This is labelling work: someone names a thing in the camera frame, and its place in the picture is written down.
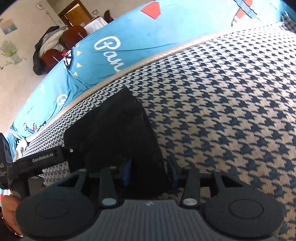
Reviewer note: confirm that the brown wooden chair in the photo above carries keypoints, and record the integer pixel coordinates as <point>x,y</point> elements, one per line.
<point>108,16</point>
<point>49,59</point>
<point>72,37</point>

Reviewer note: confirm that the houndstooth sofa seat cover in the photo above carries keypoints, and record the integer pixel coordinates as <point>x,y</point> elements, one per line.
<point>231,115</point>

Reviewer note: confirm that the red floral cloth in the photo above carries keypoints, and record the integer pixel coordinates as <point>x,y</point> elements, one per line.
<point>63,53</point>

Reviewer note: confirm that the blue printed sofa cover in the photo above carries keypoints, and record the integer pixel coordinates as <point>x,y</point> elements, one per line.
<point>138,34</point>

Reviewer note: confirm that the person's left hand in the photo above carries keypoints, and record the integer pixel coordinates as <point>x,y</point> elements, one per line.
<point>10,210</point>

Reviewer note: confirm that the lavender wall sticker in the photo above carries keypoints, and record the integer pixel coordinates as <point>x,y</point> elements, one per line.
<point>11,52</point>

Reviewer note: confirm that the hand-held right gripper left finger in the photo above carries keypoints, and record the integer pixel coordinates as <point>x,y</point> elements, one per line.
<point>126,173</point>

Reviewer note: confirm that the brown wooden door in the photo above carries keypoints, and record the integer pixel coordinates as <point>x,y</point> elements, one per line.
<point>76,14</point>

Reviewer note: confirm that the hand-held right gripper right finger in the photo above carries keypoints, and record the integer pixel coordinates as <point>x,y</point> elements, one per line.
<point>173,172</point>

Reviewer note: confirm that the table with white cloth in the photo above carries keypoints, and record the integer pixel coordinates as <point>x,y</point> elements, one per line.
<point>96,25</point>

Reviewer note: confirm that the blue wall poster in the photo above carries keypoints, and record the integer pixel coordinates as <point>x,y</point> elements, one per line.
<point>8,26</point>

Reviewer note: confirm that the black jacket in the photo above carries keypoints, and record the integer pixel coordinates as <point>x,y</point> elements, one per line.
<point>38,60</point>

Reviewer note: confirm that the black t-shirt with red print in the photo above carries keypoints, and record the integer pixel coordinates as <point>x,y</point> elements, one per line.
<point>115,127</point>

